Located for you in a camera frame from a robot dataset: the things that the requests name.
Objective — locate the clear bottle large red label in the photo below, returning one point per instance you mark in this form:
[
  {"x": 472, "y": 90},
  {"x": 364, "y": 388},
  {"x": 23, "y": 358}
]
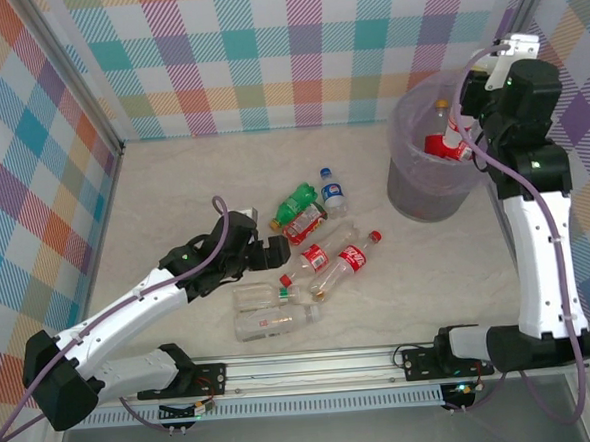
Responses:
[{"x": 441, "y": 146}]

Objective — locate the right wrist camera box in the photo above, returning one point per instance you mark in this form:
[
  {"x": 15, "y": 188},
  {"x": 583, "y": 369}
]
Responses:
[{"x": 515, "y": 47}]

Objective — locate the green plastic bottle yellow cap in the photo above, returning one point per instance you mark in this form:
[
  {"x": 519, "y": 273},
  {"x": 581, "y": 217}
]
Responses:
[{"x": 294, "y": 203}]

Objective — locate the crushed bottle red yellow label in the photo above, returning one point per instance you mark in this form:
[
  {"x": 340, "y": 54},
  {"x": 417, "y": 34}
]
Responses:
[{"x": 305, "y": 226}]

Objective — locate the small Pepsi bottle blue cap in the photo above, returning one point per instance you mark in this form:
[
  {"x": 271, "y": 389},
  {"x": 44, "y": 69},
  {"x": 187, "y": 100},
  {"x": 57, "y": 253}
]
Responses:
[{"x": 333, "y": 191}]

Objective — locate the Coca-Cola bottle red cap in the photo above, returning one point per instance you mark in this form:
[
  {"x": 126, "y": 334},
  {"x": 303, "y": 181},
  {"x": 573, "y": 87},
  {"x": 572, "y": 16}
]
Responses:
[
  {"x": 352, "y": 258},
  {"x": 314, "y": 257}
]

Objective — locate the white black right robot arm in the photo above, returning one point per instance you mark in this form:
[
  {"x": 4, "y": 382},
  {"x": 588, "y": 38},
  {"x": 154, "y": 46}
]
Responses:
[{"x": 533, "y": 266}]

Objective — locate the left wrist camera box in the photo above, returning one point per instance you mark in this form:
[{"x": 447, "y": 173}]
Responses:
[{"x": 248, "y": 216}]

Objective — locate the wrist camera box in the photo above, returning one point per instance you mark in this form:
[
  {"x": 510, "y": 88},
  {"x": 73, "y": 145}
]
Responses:
[
  {"x": 515, "y": 47},
  {"x": 248, "y": 216}
]

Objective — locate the clear bottle green white label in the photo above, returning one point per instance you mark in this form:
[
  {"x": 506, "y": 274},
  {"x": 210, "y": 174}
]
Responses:
[{"x": 259, "y": 295}]

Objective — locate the grey metal panel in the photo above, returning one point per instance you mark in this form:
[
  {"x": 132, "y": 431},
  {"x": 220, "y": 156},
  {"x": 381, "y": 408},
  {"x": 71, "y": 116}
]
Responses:
[{"x": 313, "y": 440}]

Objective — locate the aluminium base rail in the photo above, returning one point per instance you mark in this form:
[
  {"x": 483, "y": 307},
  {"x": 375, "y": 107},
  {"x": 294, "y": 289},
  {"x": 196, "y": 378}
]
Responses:
[{"x": 309, "y": 370}]

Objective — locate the translucent purple trash bin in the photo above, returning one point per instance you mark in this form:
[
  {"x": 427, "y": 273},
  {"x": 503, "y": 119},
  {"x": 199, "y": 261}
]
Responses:
[{"x": 424, "y": 198}]

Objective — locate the clear bottle small red print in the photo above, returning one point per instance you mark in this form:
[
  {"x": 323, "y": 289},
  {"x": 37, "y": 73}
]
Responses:
[{"x": 271, "y": 323}]

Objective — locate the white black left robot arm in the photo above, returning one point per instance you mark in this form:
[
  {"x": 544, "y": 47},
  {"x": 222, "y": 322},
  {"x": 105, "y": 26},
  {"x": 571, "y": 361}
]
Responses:
[{"x": 129, "y": 301}]

